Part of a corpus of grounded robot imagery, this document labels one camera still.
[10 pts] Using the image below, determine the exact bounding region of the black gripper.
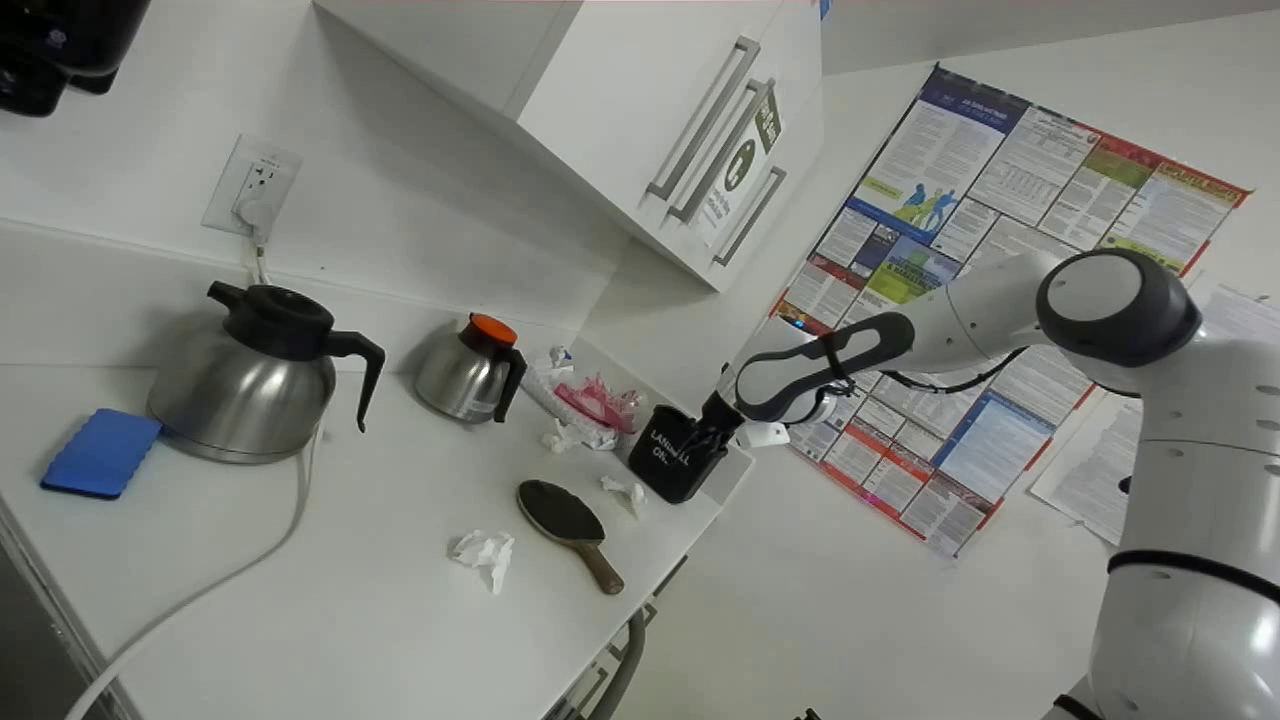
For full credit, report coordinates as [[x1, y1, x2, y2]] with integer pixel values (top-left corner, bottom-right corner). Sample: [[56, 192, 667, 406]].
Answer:
[[692, 379, 752, 451]]

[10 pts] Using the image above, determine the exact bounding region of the red and white plastic bag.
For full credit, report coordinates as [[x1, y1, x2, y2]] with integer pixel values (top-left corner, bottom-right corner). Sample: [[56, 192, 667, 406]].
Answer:
[[536, 342, 657, 434]]

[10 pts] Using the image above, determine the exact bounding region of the small crumpled white tissue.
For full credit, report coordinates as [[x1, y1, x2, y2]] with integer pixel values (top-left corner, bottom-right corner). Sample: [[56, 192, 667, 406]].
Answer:
[[536, 417, 581, 460]]

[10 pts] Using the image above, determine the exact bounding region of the green and white sticker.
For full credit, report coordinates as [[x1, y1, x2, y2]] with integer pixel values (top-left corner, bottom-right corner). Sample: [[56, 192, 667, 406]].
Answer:
[[697, 111, 791, 230]]

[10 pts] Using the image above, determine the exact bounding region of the small steel carafe orange lid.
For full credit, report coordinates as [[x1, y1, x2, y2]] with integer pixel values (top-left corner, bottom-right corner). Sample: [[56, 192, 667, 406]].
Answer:
[[404, 308, 531, 432]]

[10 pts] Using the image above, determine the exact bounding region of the large crumpled white tissue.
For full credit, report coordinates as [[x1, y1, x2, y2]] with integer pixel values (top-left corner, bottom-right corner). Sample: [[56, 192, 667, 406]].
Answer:
[[444, 528, 520, 598]]

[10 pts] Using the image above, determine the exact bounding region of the white printed paper sheet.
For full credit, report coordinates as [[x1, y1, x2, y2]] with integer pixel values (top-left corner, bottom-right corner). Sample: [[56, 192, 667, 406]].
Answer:
[[1025, 393, 1153, 550]]

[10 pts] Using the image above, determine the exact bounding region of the large steel carafe black lid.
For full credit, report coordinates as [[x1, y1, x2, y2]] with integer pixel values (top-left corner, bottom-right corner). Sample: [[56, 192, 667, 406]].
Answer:
[[144, 274, 391, 466]]

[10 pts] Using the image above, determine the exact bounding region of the blue sponge cloth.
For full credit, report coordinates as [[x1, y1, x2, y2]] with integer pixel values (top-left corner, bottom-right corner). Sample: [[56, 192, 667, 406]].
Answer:
[[35, 402, 169, 504]]

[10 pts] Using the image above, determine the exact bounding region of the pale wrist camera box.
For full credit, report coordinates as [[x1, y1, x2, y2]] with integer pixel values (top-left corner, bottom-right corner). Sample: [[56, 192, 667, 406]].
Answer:
[[735, 417, 800, 454]]

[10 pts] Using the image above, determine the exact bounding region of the black wooden-handled table tennis paddle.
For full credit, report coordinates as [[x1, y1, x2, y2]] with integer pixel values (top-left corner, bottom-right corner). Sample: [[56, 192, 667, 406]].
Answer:
[[512, 474, 628, 598]]

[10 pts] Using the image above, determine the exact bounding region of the silver cupboard bar handle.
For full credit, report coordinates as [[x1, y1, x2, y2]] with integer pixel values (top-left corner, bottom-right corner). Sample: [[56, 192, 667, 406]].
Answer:
[[646, 37, 764, 202], [711, 163, 791, 267], [667, 77, 783, 222]]

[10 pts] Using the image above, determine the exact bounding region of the curved metal appliance handle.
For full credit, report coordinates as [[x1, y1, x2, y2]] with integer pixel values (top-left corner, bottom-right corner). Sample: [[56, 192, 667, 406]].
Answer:
[[553, 598, 661, 720]]

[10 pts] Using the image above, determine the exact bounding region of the white wall cupboard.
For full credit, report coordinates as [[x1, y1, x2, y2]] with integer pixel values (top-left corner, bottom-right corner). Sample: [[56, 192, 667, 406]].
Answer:
[[313, 0, 832, 296]]

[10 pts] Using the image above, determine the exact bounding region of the red-bordered printed wall poster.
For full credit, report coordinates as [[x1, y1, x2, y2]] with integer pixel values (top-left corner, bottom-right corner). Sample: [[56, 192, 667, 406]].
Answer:
[[769, 61, 1252, 562]]

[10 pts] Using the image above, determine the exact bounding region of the white power cable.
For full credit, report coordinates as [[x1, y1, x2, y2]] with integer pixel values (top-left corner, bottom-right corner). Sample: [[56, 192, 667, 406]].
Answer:
[[56, 185, 326, 720]]

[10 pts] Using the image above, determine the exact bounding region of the white wall power outlet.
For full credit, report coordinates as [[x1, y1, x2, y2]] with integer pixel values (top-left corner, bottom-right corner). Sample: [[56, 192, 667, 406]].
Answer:
[[200, 133, 304, 246]]

